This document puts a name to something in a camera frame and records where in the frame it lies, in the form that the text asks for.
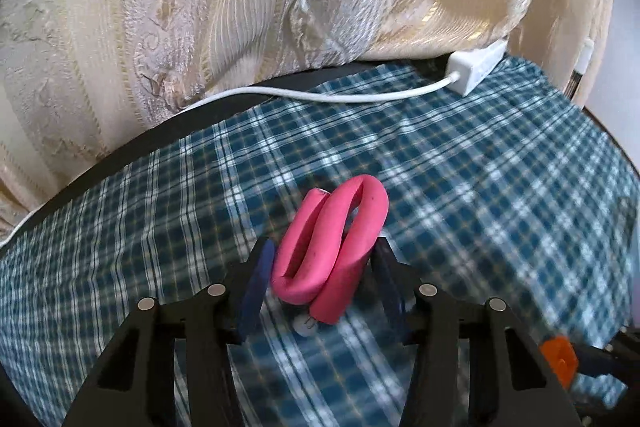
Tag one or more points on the white capped cylinder bottle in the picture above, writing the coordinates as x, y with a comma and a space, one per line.
583, 59

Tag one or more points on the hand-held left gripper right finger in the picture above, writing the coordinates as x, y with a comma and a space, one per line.
390, 287

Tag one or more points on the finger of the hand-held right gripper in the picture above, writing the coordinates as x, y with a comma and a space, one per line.
600, 359

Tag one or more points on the white power strip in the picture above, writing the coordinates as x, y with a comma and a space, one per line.
475, 64

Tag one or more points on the blue plaid tablecloth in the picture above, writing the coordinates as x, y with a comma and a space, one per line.
475, 187

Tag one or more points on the pink foam hair curler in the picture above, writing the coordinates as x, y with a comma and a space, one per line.
330, 247

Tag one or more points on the orange toy block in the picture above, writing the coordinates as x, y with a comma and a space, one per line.
559, 359

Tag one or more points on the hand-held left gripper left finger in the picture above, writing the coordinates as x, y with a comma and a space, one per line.
255, 292

